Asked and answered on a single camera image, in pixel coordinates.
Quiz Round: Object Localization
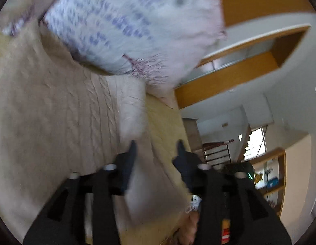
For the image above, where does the beige cable-knit sweater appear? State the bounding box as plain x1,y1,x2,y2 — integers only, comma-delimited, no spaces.
0,18,191,236

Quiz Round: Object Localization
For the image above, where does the white pillow blue streak print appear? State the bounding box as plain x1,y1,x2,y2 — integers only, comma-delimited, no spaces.
42,0,228,90

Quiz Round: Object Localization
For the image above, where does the orange wooden bed headboard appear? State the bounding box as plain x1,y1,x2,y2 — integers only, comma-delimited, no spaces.
174,0,315,110

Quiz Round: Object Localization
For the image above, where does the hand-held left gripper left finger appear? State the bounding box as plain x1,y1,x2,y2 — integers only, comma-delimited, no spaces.
23,140,138,245

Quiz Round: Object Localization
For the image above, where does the yellow orange patterned bed sheet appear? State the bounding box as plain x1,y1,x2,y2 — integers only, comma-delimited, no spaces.
84,92,199,245

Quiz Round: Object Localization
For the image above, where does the wooden wall shelf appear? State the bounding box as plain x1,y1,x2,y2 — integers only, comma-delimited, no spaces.
250,148,287,218

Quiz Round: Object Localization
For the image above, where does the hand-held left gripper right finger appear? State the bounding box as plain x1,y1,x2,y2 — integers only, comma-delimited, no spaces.
172,140,291,245

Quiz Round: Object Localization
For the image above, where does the dark railed staircase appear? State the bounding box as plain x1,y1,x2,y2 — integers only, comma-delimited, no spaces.
202,138,235,164

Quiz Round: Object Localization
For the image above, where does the stairwell window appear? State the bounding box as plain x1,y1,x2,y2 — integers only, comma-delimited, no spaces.
243,127,267,161

